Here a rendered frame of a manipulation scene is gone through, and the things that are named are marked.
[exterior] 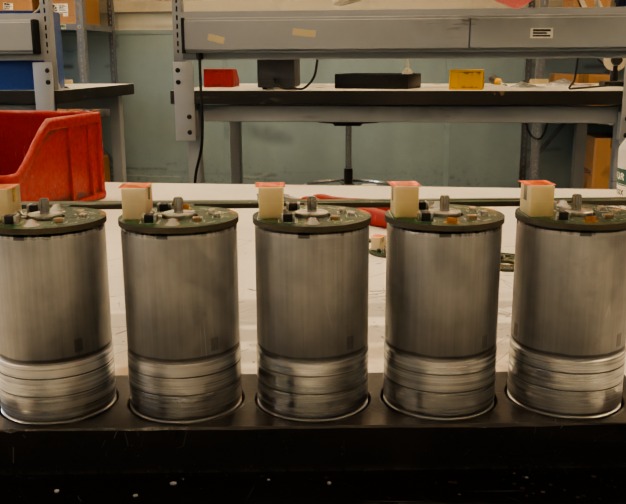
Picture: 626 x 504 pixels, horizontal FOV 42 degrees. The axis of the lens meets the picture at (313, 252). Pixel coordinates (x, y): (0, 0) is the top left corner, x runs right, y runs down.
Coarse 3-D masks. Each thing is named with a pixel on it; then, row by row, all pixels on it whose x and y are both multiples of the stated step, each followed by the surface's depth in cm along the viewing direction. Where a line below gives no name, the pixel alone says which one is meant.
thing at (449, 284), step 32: (416, 256) 17; (448, 256) 16; (480, 256) 17; (416, 288) 17; (448, 288) 17; (480, 288) 17; (416, 320) 17; (448, 320) 17; (480, 320) 17; (384, 352) 18; (416, 352) 17; (448, 352) 17; (480, 352) 17; (384, 384) 18; (416, 384) 17; (448, 384) 17; (480, 384) 17; (416, 416) 17; (448, 416) 17
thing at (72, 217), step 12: (36, 204) 18; (12, 216) 16; (72, 216) 17; (84, 216) 17; (96, 216) 17; (0, 228) 16; (12, 228) 16; (24, 228) 16; (36, 228) 16; (48, 228) 16; (60, 228) 16; (72, 228) 16; (84, 228) 17
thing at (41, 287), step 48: (0, 240) 16; (48, 240) 16; (96, 240) 17; (0, 288) 17; (48, 288) 16; (96, 288) 17; (0, 336) 17; (48, 336) 17; (96, 336) 17; (0, 384) 17; (48, 384) 17; (96, 384) 17
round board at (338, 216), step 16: (288, 208) 18; (304, 208) 18; (320, 208) 18; (336, 208) 18; (352, 208) 18; (256, 224) 17; (272, 224) 16; (288, 224) 16; (304, 224) 16; (320, 224) 16; (336, 224) 16; (352, 224) 16; (368, 224) 17
